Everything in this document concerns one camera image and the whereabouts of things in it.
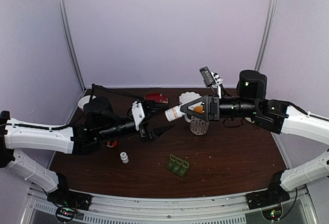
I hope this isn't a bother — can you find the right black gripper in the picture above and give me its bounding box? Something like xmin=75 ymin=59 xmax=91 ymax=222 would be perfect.
xmin=180 ymin=95 xmax=259 ymax=122

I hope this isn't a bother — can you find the green pill organizer box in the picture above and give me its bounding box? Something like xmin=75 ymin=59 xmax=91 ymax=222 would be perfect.
xmin=165 ymin=154 xmax=190 ymax=177

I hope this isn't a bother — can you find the aluminium frame post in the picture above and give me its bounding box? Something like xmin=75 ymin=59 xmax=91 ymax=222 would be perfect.
xmin=254 ymin=0 xmax=278 ymax=72
xmin=58 ymin=0 xmax=86 ymax=91

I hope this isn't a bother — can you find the small white bottle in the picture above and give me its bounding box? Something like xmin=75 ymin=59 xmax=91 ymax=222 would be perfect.
xmin=120 ymin=152 xmax=129 ymax=164

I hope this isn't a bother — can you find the red floral plate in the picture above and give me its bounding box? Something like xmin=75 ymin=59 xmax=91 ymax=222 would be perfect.
xmin=145 ymin=93 xmax=169 ymax=104

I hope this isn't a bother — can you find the white labelled pill bottle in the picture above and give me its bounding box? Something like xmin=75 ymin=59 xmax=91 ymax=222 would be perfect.
xmin=165 ymin=105 xmax=185 ymax=122

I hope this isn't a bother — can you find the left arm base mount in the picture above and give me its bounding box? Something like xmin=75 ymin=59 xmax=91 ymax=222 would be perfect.
xmin=45 ymin=189 xmax=92 ymax=211

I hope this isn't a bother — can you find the left aluminium frame post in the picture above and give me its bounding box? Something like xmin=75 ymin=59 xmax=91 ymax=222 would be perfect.
xmin=58 ymin=0 xmax=86 ymax=91

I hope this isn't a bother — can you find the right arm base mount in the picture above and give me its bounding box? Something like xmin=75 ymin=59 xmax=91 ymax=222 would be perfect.
xmin=246 ymin=189 xmax=290 ymax=210

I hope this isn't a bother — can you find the front aluminium rail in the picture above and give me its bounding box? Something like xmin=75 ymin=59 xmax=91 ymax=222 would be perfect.
xmin=18 ymin=184 xmax=320 ymax=223

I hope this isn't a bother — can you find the right aluminium frame post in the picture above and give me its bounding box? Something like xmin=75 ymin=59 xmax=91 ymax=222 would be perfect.
xmin=254 ymin=0 xmax=278 ymax=72

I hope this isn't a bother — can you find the white scalloped bowl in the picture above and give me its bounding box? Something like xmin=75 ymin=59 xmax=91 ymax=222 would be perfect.
xmin=178 ymin=91 xmax=202 ymax=105

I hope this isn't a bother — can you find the patterned mug orange inside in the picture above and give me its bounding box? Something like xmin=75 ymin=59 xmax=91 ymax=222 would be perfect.
xmin=184 ymin=115 xmax=210 ymax=136

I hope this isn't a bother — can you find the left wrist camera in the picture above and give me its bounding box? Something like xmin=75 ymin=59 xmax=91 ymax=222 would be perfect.
xmin=131 ymin=100 xmax=167 ymax=132

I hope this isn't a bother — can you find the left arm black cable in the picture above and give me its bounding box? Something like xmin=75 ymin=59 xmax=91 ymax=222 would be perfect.
xmin=88 ymin=83 xmax=146 ymax=104

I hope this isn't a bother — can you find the orange pill bottle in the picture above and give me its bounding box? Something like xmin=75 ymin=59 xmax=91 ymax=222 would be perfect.
xmin=106 ymin=140 xmax=118 ymax=148

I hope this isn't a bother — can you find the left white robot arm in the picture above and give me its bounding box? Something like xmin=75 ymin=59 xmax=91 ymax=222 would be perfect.
xmin=1 ymin=97 xmax=172 ymax=206

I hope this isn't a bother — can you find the small white bowl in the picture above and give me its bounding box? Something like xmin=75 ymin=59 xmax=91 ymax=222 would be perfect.
xmin=78 ymin=95 xmax=96 ymax=111

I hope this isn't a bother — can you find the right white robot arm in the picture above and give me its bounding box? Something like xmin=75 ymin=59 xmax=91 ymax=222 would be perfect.
xmin=179 ymin=70 xmax=328 ymax=204

